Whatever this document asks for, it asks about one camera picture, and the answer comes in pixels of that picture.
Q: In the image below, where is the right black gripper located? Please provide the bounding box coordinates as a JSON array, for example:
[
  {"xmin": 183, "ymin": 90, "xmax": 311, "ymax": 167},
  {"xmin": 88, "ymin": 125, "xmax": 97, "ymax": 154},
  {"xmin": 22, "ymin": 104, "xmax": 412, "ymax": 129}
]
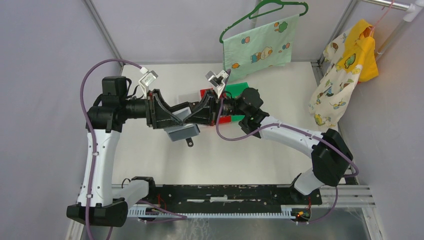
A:
[{"xmin": 183, "ymin": 90, "xmax": 248, "ymax": 128}]

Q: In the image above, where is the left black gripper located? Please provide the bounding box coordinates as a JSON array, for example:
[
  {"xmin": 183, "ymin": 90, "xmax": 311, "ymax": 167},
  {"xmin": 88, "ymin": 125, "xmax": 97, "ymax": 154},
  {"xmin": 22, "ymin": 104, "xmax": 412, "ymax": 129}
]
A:
[{"xmin": 121, "ymin": 89, "xmax": 184, "ymax": 129}]

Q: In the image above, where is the black leather card holder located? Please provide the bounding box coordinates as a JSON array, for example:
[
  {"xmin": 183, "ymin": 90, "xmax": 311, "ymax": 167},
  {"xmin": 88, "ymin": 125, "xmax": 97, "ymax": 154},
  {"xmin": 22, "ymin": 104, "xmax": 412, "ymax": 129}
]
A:
[{"xmin": 164, "ymin": 105, "xmax": 200, "ymax": 148}]

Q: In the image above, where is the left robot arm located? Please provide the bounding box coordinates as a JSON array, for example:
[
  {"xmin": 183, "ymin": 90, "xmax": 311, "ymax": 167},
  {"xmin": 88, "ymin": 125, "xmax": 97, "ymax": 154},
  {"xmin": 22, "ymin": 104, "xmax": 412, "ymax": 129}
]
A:
[{"xmin": 66, "ymin": 76, "xmax": 157, "ymax": 227}]

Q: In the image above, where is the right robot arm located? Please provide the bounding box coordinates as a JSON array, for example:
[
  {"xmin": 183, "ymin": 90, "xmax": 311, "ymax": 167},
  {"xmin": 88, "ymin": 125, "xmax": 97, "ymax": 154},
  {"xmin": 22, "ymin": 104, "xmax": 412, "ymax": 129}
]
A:
[{"xmin": 182, "ymin": 87, "xmax": 359, "ymax": 204}]

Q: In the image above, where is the red plastic bin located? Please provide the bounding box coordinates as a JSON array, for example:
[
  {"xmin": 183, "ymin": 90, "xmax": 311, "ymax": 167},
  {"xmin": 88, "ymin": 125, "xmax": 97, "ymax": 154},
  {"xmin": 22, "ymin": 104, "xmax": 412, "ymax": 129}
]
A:
[{"xmin": 199, "ymin": 88, "xmax": 232, "ymax": 124}]

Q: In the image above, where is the green plastic bin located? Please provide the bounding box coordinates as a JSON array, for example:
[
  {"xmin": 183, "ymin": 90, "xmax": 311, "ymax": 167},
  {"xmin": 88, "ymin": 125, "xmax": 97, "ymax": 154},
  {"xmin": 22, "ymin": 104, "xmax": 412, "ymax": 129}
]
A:
[{"xmin": 225, "ymin": 82, "xmax": 249, "ymax": 122}]

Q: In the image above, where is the light green printed cloth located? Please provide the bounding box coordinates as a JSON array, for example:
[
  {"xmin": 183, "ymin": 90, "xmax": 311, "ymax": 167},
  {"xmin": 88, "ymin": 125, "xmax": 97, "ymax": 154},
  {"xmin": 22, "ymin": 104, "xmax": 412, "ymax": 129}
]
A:
[{"xmin": 223, "ymin": 15, "xmax": 300, "ymax": 82}]

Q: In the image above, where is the green clothes hanger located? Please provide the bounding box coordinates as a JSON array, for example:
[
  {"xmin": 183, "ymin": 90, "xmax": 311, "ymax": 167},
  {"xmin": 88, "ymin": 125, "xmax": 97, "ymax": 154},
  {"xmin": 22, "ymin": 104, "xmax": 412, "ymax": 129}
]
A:
[{"xmin": 219, "ymin": 0, "xmax": 309, "ymax": 44}]

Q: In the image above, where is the white printed garment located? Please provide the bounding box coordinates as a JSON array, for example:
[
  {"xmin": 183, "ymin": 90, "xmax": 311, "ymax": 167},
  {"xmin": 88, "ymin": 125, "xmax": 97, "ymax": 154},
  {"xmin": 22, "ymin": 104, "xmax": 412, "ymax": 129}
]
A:
[{"xmin": 308, "ymin": 29, "xmax": 359, "ymax": 128}]

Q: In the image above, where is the yellow garment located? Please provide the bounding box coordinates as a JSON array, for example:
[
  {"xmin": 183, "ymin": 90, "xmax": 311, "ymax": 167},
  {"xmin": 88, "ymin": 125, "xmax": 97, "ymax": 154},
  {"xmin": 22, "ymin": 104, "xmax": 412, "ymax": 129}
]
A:
[{"xmin": 337, "ymin": 19, "xmax": 379, "ymax": 82}]

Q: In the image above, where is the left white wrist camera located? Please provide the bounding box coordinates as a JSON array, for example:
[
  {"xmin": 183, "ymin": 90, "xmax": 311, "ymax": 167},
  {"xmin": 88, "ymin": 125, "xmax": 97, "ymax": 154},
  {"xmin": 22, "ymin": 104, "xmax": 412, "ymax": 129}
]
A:
[{"xmin": 138, "ymin": 67, "xmax": 158, "ymax": 97}]

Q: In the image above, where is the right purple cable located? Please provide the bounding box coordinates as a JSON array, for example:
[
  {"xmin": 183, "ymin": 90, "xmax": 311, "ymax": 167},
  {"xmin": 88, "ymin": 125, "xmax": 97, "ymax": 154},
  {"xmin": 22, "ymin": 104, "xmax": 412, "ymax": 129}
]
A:
[{"xmin": 215, "ymin": 69, "xmax": 360, "ymax": 224}]

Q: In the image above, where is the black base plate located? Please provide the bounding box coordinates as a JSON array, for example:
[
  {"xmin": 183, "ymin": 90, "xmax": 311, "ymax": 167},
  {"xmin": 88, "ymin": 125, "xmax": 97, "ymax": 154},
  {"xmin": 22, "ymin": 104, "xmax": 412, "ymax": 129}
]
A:
[{"xmin": 143, "ymin": 184, "xmax": 323, "ymax": 214}]

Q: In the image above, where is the white slotted cable duct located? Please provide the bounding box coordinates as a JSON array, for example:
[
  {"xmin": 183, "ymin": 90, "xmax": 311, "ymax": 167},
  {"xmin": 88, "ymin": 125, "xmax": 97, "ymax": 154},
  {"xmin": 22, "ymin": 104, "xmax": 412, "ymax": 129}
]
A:
[{"xmin": 127, "ymin": 204, "xmax": 311, "ymax": 220}]

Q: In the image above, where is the metal hanging rail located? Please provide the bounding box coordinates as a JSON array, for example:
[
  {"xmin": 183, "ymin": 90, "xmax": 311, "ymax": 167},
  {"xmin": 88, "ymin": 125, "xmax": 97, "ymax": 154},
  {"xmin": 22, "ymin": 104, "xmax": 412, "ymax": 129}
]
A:
[{"xmin": 362, "ymin": 0, "xmax": 424, "ymax": 61}]

